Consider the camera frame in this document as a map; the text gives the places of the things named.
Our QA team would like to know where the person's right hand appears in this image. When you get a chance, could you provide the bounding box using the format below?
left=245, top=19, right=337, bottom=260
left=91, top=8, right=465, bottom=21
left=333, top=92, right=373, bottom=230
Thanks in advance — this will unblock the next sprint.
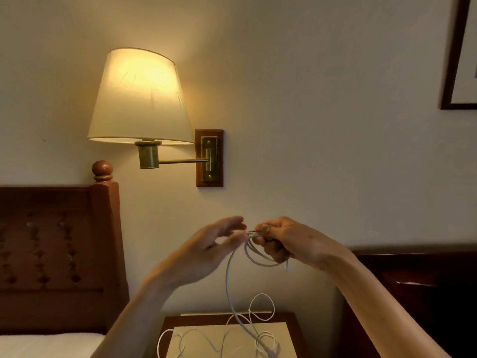
left=253, top=216, right=349, bottom=272

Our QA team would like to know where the person's left hand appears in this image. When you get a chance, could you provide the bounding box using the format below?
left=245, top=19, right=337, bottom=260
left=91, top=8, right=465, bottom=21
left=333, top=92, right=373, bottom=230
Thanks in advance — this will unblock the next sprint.
left=158, top=216, right=248, bottom=288

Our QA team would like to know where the white cable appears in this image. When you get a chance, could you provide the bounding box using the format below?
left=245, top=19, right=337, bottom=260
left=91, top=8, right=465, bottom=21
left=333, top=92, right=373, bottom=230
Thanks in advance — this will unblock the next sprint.
left=157, top=230, right=291, bottom=358

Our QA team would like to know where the person's left forearm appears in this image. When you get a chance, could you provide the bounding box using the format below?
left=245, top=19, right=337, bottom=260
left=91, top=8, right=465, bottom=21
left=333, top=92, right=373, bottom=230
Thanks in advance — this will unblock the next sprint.
left=90, top=273, right=177, bottom=358

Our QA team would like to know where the person's right forearm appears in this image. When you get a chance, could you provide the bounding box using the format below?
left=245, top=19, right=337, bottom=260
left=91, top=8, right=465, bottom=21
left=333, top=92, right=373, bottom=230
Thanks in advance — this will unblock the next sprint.
left=327, top=247, right=453, bottom=358

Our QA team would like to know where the wooden lamp mounting plate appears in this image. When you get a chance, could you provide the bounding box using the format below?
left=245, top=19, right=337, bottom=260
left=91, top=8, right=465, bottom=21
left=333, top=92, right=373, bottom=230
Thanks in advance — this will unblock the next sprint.
left=195, top=129, right=224, bottom=188

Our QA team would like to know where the wooden nightstand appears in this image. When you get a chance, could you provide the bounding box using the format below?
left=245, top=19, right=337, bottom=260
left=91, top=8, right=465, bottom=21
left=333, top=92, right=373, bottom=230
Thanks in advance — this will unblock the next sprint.
left=148, top=312, right=311, bottom=358

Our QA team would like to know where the cream paper mat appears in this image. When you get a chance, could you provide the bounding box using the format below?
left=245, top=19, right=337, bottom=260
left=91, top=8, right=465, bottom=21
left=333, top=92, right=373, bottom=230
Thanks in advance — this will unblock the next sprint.
left=166, top=322, right=299, bottom=358

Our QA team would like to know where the dark wooden headboard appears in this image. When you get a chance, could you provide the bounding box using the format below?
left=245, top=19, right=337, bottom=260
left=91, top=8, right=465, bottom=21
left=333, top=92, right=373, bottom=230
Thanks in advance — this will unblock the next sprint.
left=337, top=245, right=477, bottom=358

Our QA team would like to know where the dark framed picture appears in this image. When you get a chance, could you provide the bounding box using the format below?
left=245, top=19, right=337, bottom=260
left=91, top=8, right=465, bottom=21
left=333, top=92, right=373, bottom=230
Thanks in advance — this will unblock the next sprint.
left=440, top=0, right=477, bottom=110

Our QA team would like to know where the wall lamp with cream shade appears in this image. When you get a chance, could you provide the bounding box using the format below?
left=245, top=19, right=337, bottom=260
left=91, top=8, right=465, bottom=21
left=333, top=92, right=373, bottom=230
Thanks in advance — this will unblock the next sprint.
left=87, top=47, right=209, bottom=170

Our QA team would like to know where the wooden headboard with knob post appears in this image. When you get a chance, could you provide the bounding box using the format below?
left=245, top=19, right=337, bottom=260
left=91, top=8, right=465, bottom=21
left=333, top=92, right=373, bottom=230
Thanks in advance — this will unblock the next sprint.
left=0, top=160, right=130, bottom=336

